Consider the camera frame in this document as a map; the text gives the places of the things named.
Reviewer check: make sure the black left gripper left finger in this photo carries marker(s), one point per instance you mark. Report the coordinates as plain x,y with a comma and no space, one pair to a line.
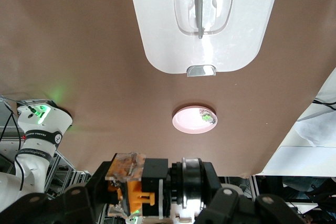
78,203

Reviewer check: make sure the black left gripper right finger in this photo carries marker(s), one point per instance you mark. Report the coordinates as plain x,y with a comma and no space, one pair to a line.
225,205

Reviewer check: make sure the orange black push-button switch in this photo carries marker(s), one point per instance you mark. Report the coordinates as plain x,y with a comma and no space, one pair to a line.
136,190

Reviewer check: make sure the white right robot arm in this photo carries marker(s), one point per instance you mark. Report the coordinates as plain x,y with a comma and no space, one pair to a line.
39,129

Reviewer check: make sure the pink round plate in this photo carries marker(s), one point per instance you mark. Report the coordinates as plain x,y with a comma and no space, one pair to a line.
186,121

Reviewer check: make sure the white crumpled cloth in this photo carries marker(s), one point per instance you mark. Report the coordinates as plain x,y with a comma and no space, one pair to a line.
315,129

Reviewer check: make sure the grey container latch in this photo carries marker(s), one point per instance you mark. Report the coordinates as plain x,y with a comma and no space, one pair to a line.
201,70

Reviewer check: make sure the brown table mat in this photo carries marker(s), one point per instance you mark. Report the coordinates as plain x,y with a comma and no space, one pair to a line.
92,51

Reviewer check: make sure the pale pink lidded container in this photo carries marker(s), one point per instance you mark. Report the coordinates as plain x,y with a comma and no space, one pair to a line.
157,24

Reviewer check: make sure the aluminium frame profile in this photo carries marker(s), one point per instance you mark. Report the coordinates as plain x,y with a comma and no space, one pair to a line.
56,166

